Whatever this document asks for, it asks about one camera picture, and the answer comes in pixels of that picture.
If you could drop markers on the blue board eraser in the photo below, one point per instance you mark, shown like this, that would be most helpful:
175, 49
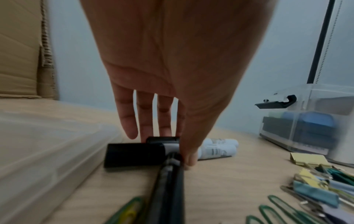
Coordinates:
304, 137

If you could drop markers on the pile of colourful paper clips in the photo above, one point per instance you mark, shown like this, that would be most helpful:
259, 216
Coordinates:
340, 176

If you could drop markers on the clear plastic storage box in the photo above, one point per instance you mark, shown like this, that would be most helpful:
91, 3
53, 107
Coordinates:
318, 98

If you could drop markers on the wooden table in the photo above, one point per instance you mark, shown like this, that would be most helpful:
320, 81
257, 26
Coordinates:
235, 181

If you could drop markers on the person's left hand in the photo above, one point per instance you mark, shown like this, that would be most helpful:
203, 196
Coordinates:
179, 54

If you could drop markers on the black perforated wall strip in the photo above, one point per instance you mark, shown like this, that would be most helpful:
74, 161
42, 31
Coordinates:
320, 43

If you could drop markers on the brown cardboard panel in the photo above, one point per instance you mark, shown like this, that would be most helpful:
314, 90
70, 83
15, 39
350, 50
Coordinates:
19, 54

